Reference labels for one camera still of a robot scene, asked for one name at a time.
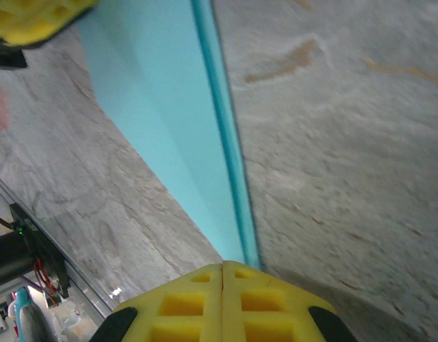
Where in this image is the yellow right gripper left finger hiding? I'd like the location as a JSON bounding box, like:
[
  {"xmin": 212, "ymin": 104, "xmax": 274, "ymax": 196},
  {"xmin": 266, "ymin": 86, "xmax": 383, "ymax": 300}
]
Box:
[{"xmin": 92, "ymin": 262, "xmax": 224, "ymax": 342}]

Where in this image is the light blue cloth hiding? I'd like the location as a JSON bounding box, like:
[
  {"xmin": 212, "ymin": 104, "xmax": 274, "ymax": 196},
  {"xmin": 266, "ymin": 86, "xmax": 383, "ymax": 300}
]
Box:
[{"xmin": 78, "ymin": 0, "xmax": 262, "ymax": 268}]

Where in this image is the teal capped bottle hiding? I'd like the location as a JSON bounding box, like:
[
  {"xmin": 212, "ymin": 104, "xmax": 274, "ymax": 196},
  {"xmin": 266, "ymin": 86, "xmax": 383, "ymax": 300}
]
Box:
[{"xmin": 6, "ymin": 286, "xmax": 56, "ymax": 342}]

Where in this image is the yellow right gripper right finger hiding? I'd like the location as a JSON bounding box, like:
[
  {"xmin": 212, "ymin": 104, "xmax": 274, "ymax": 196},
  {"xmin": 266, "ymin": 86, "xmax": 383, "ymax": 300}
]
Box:
[{"xmin": 221, "ymin": 259, "xmax": 359, "ymax": 342}]

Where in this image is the red wire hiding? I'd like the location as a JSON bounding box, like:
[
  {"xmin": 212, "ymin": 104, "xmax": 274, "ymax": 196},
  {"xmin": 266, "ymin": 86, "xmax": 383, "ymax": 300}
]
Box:
[{"xmin": 33, "ymin": 258, "xmax": 61, "ymax": 307}]

